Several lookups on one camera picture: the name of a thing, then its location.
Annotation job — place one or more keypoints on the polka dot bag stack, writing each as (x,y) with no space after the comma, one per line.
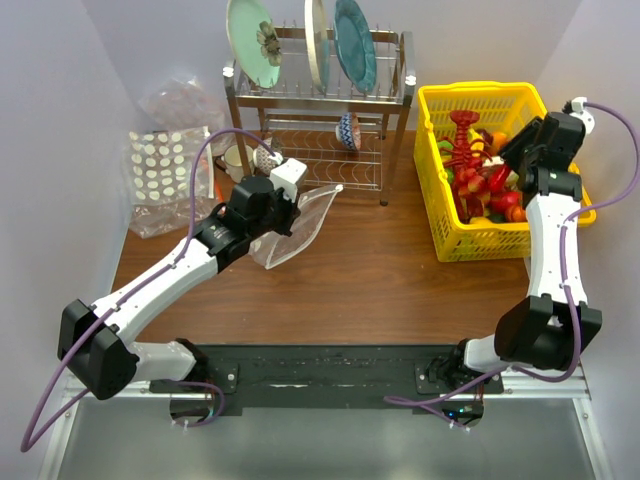
(163,193)

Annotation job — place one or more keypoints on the yellow plastic basket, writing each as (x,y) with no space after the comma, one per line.
(467,221)

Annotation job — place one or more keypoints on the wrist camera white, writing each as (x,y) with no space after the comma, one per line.
(290,176)
(577,107)

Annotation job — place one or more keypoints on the patterned grey bowl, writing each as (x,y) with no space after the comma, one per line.
(262,159)

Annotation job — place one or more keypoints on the dark teal plate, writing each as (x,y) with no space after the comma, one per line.
(354,46)

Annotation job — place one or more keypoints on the polka dot zip bag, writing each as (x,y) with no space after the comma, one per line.
(272,249)

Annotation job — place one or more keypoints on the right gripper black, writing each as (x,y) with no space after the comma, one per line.
(510,151)

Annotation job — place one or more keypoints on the metal dish rack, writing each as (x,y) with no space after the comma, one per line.
(304,120)

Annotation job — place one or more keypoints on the cream rimmed plate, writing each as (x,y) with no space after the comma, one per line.
(317,43)

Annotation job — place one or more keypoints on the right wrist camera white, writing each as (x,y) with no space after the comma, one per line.
(577,107)

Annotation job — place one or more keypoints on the aluminium rail frame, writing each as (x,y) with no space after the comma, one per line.
(59,435)

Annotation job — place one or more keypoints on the cream enamel mug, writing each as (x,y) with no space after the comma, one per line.
(231,164)

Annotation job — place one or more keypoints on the red toy chili pepper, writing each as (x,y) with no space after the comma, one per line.
(498,178)

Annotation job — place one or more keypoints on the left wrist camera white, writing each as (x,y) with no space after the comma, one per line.
(290,176)

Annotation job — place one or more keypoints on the red toy lobster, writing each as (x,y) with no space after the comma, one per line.
(464,153)

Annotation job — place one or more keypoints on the blue patterned bowl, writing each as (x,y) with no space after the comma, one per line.
(347,132)

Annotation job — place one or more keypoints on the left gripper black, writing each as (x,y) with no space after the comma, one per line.
(292,213)

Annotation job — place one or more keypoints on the mint green flower plate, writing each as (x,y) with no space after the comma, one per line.
(254,41)

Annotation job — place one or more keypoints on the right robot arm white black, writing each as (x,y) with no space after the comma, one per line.
(545,333)

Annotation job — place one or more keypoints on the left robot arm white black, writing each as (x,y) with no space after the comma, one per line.
(98,343)

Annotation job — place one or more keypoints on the crumpled clear plastic bag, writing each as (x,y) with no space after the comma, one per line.
(183,112)

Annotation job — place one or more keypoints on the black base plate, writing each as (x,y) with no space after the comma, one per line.
(330,377)

